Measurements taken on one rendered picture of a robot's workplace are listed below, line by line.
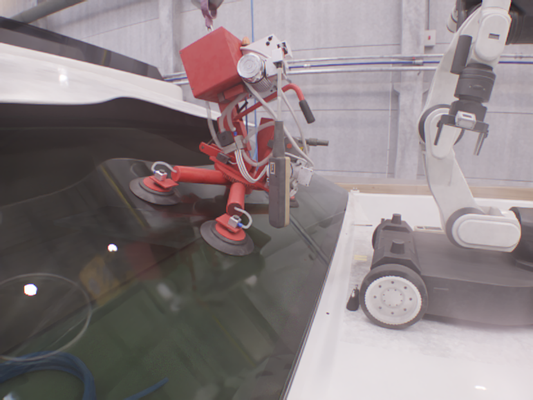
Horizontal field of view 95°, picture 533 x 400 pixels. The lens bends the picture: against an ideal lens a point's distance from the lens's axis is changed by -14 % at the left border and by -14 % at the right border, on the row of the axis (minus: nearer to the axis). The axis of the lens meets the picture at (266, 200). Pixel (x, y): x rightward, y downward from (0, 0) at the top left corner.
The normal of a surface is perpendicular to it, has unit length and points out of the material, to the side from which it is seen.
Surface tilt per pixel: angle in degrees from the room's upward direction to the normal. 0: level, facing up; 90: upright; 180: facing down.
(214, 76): 90
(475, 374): 3
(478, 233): 90
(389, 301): 90
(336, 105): 90
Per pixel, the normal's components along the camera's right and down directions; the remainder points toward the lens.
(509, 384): -0.03, -0.96
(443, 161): -0.37, 0.59
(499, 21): -0.41, 0.19
